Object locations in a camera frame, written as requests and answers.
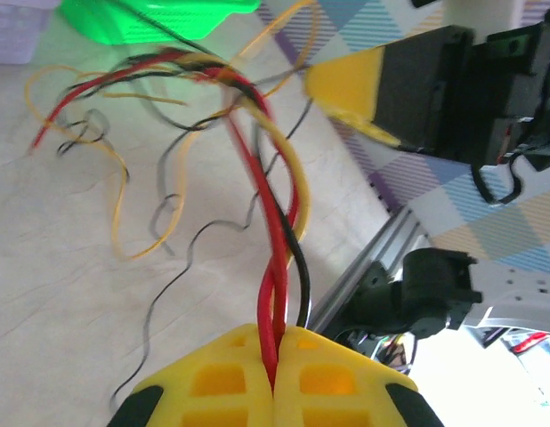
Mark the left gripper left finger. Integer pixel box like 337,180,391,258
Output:
106,323,276,427

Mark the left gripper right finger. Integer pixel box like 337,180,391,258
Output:
274,326,445,427

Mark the green plastic basket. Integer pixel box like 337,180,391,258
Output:
56,0,262,46

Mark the purple plastic basket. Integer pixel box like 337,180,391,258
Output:
0,0,61,66

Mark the thin black motor wire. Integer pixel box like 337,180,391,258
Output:
472,153,525,206

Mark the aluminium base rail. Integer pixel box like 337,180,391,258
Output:
308,206,430,343

